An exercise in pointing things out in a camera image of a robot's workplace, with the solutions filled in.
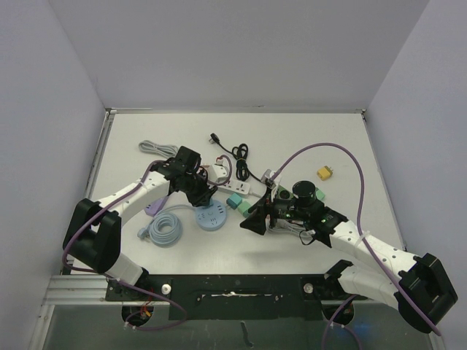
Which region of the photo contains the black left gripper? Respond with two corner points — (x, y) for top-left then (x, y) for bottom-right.
(181, 169), (217, 207)

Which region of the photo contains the teal charger dark base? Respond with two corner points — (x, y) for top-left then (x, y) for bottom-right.
(226, 193), (243, 209)

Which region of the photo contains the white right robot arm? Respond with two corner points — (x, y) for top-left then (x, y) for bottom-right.
(240, 181), (458, 333)

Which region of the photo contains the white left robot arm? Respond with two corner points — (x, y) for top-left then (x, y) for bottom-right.
(62, 147), (217, 300)

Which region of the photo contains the green power strip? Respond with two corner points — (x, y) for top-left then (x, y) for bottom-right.
(274, 186), (293, 201)

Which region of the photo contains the white USB power strip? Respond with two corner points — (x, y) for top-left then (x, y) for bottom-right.
(218, 179), (262, 198)

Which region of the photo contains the round blue power socket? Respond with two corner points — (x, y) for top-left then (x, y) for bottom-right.
(195, 199), (228, 231)

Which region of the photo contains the mint charger by green strip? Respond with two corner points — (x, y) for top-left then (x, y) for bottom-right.
(315, 187), (325, 201)

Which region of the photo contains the yellow charger far right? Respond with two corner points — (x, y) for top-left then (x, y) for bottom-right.
(317, 166), (333, 181)

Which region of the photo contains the grey cable bundle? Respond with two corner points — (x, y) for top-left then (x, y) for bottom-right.
(138, 139), (180, 158)

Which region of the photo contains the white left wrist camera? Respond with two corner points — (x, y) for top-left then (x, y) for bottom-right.
(207, 157), (230, 185)

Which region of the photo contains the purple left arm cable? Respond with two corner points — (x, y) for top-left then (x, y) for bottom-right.
(61, 155), (233, 332)

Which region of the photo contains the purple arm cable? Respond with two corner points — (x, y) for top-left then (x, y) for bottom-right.
(273, 142), (442, 350)
(61, 155), (233, 332)

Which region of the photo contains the white coiled strip cord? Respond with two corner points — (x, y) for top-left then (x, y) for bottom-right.
(269, 220), (311, 237)

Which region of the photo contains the black coiled power cord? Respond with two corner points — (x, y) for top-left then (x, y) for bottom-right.
(208, 133), (267, 185)

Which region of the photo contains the coiled blue power cord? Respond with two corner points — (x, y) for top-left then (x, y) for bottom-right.
(137, 203), (190, 248)

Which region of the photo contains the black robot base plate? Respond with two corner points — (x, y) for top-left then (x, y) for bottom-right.
(104, 275), (369, 322)

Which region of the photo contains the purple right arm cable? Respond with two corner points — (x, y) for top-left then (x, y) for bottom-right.
(273, 142), (442, 350)

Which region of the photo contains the aluminium frame rail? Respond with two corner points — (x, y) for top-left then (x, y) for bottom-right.
(27, 275), (110, 350)

